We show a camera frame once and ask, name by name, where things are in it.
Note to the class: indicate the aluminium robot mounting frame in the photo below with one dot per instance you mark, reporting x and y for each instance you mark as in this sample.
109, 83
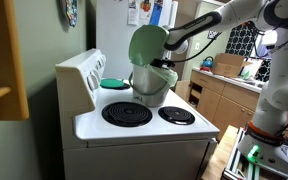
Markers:
240, 166

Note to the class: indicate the brown cardboard box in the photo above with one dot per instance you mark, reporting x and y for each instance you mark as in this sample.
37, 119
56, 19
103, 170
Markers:
229, 65

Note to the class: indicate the silver metal pot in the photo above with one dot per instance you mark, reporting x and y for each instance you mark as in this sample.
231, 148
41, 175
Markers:
149, 90

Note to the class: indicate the wooden spice rack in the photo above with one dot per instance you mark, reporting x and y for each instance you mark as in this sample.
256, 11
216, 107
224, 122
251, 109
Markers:
0, 66

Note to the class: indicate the green bin lid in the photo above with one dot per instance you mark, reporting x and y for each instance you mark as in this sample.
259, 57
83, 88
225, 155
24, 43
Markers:
147, 43

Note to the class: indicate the wooden kitchen cabinets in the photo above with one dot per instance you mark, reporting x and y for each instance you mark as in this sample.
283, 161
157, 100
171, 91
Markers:
224, 100

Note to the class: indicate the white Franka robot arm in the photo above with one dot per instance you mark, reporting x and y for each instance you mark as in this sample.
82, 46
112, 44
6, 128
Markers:
284, 90

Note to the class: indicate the orange printed fridge paper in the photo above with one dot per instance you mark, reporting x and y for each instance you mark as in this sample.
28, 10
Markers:
146, 9

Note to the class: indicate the light wooden robot table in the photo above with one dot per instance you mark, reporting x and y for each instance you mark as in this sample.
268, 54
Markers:
222, 153

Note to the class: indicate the green round pot holder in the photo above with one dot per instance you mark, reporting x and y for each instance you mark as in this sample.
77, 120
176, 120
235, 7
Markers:
112, 83

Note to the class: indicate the white refrigerator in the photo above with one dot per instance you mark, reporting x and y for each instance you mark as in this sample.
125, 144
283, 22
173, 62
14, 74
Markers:
114, 36

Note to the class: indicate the white electric stove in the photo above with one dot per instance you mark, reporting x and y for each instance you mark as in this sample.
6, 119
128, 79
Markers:
134, 156

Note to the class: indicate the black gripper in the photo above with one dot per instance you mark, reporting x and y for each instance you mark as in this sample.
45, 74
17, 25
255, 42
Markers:
162, 62

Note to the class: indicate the pale green bin liner bag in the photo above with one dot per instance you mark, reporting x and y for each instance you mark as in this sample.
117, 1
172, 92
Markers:
165, 75

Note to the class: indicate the blue kettle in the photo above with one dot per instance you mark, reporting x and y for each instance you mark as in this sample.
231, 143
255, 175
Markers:
207, 63

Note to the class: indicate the colourful decorative wall plate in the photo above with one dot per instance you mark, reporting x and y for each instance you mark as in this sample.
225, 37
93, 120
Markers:
71, 11

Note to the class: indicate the white printed fridge paper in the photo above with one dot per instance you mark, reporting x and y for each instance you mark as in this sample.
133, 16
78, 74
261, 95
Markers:
133, 12

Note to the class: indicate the black white patterned curtain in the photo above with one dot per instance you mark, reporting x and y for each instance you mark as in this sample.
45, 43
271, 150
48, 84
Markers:
242, 40

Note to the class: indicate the blue printed fridge paper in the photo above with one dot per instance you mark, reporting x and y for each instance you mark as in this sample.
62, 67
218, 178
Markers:
156, 14

